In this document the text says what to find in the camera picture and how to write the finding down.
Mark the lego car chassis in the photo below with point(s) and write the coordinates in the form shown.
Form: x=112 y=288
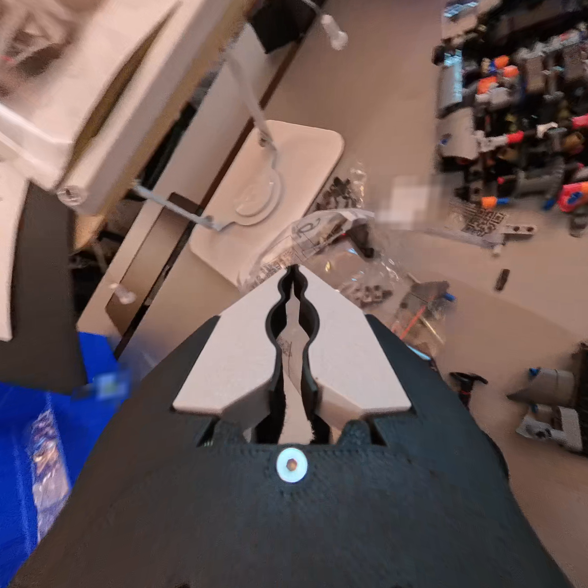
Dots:
x=514 y=115

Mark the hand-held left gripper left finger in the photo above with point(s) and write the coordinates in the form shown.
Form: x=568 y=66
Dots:
x=229 y=363

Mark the clear plastic bag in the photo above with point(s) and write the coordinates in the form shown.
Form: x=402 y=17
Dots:
x=46 y=459

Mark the plastic bag of lego parts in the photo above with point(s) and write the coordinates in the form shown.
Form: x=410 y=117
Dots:
x=349 y=257

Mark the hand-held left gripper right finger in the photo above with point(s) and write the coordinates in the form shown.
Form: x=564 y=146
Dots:
x=358 y=363

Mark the grey lego assembly black plate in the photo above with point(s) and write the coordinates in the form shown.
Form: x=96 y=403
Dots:
x=551 y=390

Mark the white book stand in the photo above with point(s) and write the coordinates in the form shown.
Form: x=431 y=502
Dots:
x=303 y=151

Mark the grey lego panel orange stripe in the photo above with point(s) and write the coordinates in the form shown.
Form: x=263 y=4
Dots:
x=422 y=312

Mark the short grey lego beam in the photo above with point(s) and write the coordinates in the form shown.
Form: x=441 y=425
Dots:
x=519 y=228

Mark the blue plastic bin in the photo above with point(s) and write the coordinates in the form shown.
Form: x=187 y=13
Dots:
x=18 y=436

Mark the small black lego piece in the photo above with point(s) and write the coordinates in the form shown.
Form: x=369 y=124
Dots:
x=502 y=279

